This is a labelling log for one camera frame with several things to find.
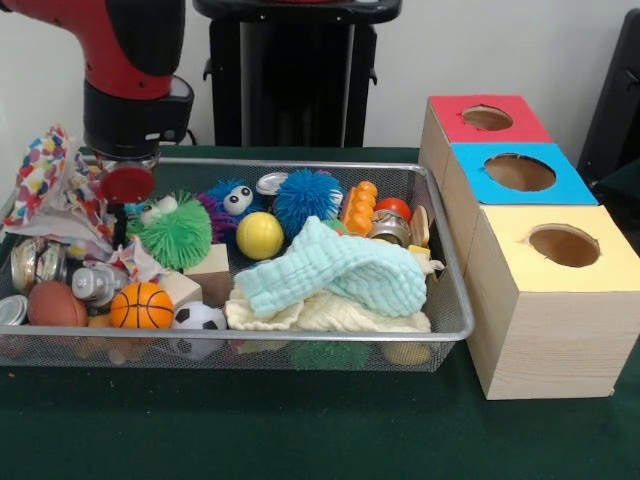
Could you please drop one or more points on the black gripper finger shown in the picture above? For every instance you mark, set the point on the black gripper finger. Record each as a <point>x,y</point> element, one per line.
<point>120,225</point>

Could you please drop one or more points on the plain wooden block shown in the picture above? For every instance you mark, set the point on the plain wooden block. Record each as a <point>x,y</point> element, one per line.
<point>210,270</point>

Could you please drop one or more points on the small soccer ball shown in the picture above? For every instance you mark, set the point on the small soccer ball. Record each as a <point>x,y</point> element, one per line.
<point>200,317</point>

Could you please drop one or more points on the small orange basketball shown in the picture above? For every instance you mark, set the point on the small orange basketball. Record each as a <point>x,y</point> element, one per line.
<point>142,306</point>

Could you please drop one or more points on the blue spiky ball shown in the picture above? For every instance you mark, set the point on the blue spiky ball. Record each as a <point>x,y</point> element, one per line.
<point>310,195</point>
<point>225,197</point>

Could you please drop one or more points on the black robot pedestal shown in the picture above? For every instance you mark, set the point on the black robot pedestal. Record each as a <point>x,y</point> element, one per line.
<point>300,100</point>

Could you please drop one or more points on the light blue knitted cloth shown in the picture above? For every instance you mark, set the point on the light blue knitted cloth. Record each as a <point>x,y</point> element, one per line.
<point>350,265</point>

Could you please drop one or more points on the colourful patterned cloth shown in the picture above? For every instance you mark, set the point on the colourful patterned cloth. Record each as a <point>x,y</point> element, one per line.
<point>45,170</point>

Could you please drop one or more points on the shallow mesh bin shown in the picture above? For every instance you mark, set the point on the shallow mesh bin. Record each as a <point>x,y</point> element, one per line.
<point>125,350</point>

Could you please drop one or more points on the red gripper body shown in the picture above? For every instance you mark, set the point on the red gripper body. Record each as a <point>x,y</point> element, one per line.
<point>127,184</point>

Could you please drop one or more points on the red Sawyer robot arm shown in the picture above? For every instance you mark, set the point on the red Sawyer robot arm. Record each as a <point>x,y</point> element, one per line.
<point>120,50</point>

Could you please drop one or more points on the green spiky ball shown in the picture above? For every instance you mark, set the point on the green spiky ball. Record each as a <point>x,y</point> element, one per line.
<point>175,235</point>

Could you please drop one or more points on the cream knitted cloth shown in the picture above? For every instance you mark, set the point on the cream knitted cloth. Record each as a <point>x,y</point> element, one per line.
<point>350,317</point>

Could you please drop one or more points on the yellow ball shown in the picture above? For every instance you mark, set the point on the yellow ball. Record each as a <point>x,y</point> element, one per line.
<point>260,236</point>

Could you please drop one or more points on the wooden box with three holes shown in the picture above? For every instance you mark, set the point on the wooden box with three holes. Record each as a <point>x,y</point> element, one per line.
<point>550,340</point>

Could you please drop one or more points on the dark green side tablecloth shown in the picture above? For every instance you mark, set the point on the dark green side tablecloth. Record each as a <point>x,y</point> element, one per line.
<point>622,187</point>

